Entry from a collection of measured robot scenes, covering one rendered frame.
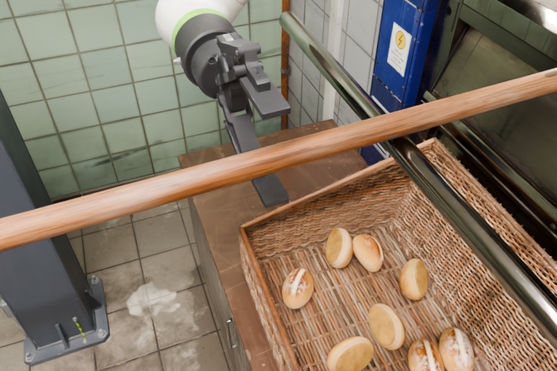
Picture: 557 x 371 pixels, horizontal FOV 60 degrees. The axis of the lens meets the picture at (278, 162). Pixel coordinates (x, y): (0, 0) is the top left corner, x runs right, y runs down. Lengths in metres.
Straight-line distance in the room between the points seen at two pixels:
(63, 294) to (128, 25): 0.90
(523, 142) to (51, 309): 1.39
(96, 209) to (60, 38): 1.34
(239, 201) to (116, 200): 0.86
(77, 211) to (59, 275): 1.10
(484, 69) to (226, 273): 0.71
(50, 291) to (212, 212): 0.58
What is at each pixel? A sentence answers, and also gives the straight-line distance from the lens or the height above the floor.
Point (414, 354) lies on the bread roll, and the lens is 1.05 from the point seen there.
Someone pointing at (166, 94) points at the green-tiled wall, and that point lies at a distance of 1.94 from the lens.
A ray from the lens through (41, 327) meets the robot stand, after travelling 1.78.
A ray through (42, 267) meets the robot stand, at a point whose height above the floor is 0.40.
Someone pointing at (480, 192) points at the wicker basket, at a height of 0.84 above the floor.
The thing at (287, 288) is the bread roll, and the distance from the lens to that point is 1.09.
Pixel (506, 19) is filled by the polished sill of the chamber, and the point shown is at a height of 1.16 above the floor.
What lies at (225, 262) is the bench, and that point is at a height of 0.58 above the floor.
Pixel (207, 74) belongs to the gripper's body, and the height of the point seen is 1.21.
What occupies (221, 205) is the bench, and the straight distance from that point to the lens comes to 1.32.
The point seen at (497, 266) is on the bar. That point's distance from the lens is 0.50.
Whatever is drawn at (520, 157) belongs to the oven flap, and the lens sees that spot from 0.98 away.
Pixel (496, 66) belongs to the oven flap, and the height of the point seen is 1.06.
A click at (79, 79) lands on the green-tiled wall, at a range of 1.87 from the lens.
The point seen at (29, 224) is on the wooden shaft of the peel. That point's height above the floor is 1.20.
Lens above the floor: 1.54
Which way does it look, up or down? 42 degrees down
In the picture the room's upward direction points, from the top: straight up
